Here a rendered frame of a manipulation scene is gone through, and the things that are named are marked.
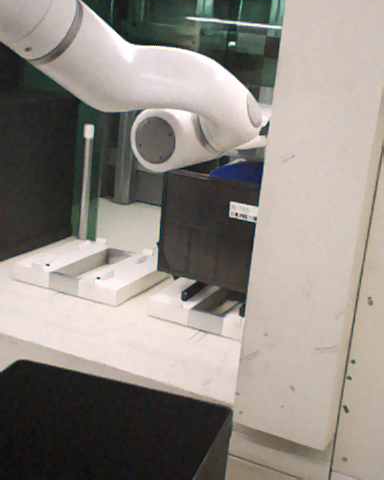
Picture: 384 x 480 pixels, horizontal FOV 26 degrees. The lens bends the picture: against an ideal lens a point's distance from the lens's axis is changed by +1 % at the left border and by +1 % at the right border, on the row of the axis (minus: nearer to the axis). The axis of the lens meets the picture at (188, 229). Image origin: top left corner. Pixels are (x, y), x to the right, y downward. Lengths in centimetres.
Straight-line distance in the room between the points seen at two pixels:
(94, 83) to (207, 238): 42
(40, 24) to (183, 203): 49
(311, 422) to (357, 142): 34
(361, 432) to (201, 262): 40
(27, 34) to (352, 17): 34
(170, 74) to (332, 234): 27
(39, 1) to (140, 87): 17
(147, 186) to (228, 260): 85
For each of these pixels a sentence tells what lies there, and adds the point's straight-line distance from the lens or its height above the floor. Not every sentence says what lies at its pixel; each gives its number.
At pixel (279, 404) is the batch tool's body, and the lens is 102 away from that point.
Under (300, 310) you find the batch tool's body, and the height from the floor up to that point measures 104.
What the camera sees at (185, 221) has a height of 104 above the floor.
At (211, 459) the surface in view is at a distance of 87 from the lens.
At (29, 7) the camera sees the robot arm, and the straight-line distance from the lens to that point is 89.
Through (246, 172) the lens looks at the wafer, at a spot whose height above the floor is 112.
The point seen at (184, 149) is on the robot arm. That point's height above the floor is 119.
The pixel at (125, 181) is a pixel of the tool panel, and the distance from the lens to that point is 207.
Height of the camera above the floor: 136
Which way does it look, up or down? 15 degrees down
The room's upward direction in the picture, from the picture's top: 6 degrees clockwise
